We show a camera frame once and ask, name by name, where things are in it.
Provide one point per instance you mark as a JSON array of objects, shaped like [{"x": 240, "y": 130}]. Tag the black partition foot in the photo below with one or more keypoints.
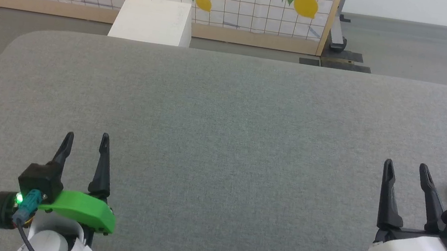
[{"x": 338, "y": 34}]

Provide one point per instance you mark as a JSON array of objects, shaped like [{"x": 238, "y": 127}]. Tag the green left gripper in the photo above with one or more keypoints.
[{"x": 82, "y": 208}]

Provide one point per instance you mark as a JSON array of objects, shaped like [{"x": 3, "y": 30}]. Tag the white box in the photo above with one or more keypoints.
[{"x": 153, "y": 19}]

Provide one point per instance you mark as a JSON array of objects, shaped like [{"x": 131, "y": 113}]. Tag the dark floor mat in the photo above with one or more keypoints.
[
  {"x": 309, "y": 61},
  {"x": 344, "y": 61}
]

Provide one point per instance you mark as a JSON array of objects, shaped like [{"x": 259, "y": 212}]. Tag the grey fabric sofa cushion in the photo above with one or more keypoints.
[{"x": 228, "y": 122}]

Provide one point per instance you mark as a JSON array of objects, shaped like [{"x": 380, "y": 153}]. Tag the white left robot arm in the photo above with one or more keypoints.
[{"x": 51, "y": 237}]

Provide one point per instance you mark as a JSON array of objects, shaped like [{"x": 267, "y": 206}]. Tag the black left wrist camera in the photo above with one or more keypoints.
[{"x": 40, "y": 180}]

